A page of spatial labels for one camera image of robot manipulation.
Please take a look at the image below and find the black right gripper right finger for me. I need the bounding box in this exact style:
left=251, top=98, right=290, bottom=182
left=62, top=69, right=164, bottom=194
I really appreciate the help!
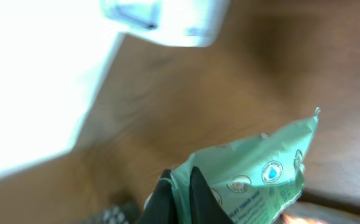
left=189, top=166, right=233, bottom=224

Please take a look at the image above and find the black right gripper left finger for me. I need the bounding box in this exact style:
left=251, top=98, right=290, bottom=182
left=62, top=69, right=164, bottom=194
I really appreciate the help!
left=137, top=169, right=178, bottom=224

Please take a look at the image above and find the mint wet wipes pack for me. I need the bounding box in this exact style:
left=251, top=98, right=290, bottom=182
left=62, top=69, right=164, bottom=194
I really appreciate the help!
left=170, top=108, right=320, bottom=223

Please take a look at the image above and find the red chocolate wafer pack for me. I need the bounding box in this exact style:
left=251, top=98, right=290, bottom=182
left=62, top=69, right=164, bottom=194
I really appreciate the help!
left=281, top=214, right=327, bottom=224

